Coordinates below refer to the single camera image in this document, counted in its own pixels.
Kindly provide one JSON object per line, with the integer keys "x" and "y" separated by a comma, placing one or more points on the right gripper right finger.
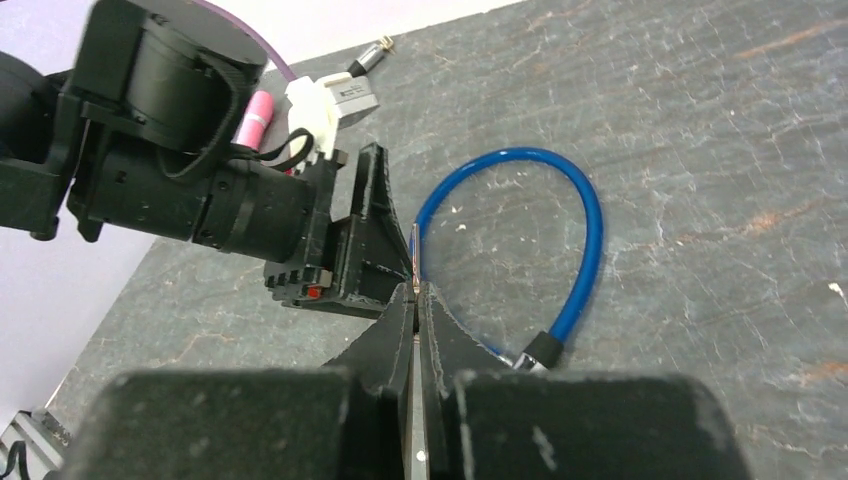
{"x": 487, "y": 421}

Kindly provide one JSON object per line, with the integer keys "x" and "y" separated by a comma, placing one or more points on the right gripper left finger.
{"x": 344, "y": 420}

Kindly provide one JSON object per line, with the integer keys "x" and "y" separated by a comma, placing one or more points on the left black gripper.
{"x": 373, "y": 257}

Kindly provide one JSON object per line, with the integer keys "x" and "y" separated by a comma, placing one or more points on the red cable lock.
{"x": 371, "y": 56}

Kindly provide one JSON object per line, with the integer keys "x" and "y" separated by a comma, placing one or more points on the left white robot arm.
{"x": 141, "y": 134}

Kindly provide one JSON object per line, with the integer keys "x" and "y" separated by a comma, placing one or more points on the pink cylindrical tube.
{"x": 257, "y": 117}

